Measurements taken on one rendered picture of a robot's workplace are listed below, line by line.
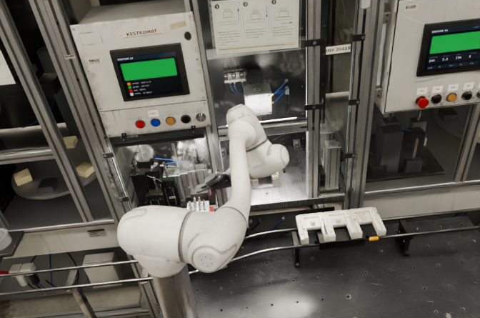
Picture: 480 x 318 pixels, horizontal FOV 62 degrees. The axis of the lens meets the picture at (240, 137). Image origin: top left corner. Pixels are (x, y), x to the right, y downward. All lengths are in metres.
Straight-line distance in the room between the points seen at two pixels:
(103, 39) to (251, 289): 1.20
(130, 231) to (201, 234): 0.19
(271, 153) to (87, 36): 0.76
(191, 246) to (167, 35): 0.77
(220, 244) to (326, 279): 1.01
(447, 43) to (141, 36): 1.08
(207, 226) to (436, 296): 1.20
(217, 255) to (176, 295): 0.28
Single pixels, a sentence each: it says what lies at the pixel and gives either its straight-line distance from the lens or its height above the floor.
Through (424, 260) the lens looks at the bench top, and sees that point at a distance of 2.06.
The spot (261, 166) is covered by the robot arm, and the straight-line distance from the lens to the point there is 1.48.
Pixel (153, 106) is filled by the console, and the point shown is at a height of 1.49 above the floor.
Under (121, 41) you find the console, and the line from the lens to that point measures 1.49.
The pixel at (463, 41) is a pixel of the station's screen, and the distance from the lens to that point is 1.68.
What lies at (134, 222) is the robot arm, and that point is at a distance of 1.07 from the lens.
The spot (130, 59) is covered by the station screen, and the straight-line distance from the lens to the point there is 1.49.
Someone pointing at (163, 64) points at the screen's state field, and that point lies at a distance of 1.47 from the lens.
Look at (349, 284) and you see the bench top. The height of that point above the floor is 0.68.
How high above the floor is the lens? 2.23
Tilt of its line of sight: 34 degrees down
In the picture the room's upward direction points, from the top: 7 degrees counter-clockwise
